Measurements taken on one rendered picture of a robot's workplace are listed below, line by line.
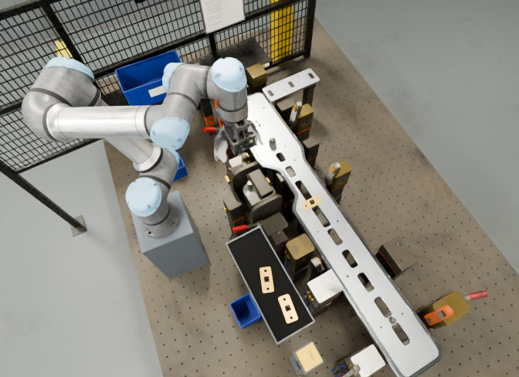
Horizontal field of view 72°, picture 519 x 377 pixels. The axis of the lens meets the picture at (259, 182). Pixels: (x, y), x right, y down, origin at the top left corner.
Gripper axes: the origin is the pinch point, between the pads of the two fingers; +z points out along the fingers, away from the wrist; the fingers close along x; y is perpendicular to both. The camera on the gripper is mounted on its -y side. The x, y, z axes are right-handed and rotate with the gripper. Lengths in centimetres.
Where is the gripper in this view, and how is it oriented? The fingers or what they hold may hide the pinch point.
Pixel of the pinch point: (237, 149)
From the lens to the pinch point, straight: 111.9
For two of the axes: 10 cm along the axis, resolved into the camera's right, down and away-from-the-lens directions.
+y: 4.7, 7.7, -4.4
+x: 8.8, -4.2, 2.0
